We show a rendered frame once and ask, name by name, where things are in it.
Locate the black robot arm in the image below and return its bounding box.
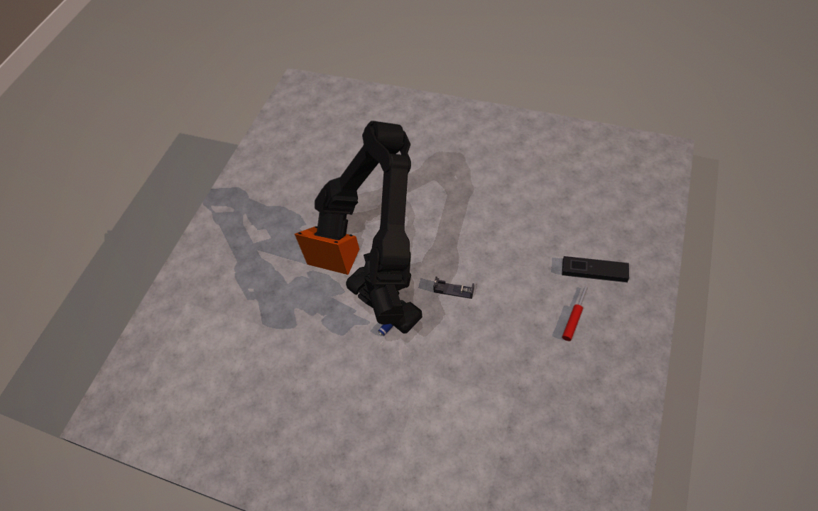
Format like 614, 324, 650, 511
314, 121, 411, 324

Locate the black rectangular bar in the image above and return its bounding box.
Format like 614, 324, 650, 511
562, 256, 629, 282

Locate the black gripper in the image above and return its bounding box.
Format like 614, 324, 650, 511
346, 267, 422, 334

